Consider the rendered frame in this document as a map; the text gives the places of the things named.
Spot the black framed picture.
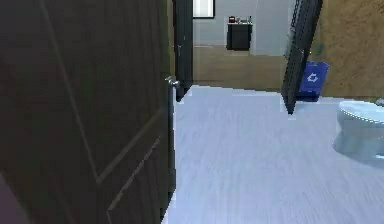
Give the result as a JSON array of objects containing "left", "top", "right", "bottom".
[{"left": 192, "top": 0, "right": 216, "bottom": 20}]

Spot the black cabinet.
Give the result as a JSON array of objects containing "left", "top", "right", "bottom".
[{"left": 226, "top": 22, "right": 253, "bottom": 52}]

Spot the white toilet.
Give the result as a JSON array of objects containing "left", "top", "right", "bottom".
[{"left": 332, "top": 99, "right": 384, "bottom": 162}]

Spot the silver door handle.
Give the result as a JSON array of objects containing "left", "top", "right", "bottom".
[{"left": 164, "top": 75, "right": 181, "bottom": 90}]

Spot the dark brown room door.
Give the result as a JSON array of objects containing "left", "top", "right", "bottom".
[{"left": 0, "top": 0, "right": 178, "bottom": 224}]

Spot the blue recycling bin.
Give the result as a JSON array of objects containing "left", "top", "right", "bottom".
[{"left": 296, "top": 60, "right": 330, "bottom": 102}]

